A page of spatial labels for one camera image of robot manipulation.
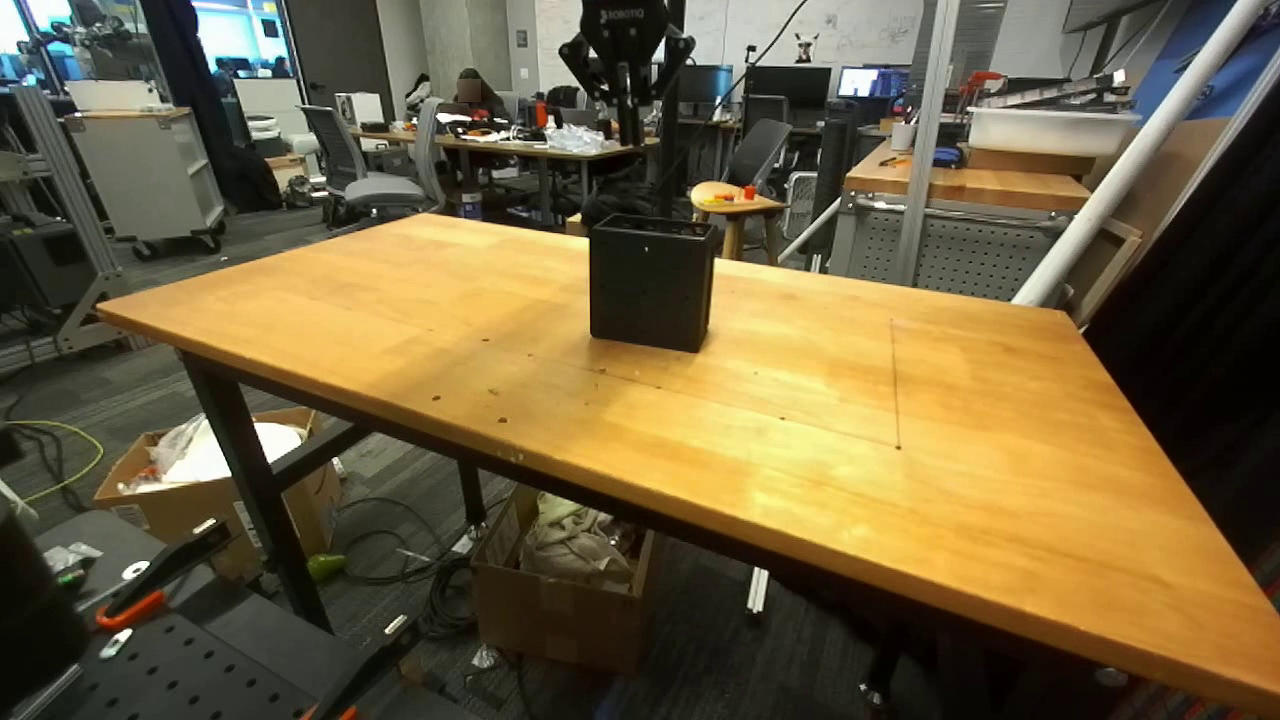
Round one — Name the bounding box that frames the blue board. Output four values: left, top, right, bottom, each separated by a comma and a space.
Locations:
1133, 0, 1280, 126

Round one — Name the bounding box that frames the black perforated board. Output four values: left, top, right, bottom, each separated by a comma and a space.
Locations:
24, 591, 416, 720

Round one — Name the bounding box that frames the cardboard box with plastic bag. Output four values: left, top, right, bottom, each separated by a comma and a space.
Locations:
91, 405, 346, 583

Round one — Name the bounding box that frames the upright white pole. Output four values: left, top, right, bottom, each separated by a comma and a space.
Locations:
886, 0, 968, 291

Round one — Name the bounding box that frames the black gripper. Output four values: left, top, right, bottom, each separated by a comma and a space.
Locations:
554, 0, 701, 150

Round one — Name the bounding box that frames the black perforated box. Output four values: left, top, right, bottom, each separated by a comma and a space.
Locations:
582, 218, 723, 357

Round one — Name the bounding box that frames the white plastic bag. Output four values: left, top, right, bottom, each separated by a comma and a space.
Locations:
141, 413, 322, 496

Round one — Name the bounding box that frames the long office desk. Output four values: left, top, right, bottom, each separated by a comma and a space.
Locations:
357, 126, 667, 225

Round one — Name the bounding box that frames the grey rolling cabinet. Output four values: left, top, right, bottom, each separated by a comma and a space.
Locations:
60, 105, 231, 261

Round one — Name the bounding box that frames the black stand pole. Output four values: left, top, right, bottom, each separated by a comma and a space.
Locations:
658, 57, 701, 225

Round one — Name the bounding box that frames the small white upright object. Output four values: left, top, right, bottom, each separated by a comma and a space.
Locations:
740, 565, 774, 619

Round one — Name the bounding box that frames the seated person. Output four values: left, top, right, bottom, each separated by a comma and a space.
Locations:
445, 63, 517, 138

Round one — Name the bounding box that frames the open cardboard box with cloths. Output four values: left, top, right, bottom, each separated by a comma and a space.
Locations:
473, 486, 658, 675

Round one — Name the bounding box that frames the light grey office chair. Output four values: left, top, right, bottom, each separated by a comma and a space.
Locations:
295, 100, 437, 231

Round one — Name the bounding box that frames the small lit monitor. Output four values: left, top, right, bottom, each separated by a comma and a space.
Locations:
833, 62, 918, 110

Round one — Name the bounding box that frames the grey metal shelving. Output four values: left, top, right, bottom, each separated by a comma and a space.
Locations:
0, 81, 133, 381

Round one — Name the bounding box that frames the yellow-green floor cable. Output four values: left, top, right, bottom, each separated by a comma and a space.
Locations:
0, 415, 112, 513

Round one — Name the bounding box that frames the slanted white pole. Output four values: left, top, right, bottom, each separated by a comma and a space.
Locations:
1009, 0, 1270, 311

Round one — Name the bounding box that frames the black curtain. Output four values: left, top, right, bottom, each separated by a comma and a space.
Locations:
1084, 116, 1280, 565

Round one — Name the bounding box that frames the round wooden stool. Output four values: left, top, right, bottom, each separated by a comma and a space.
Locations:
683, 176, 792, 266

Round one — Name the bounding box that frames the black clamp with orange handle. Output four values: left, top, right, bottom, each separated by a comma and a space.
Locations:
76, 518, 234, 638

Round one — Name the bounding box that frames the white plastic bin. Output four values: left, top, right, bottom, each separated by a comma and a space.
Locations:
962, 100, 1153, 165

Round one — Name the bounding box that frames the wooden workbench with mesh panel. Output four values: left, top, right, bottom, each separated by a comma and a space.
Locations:
833, 138, 1144, 307

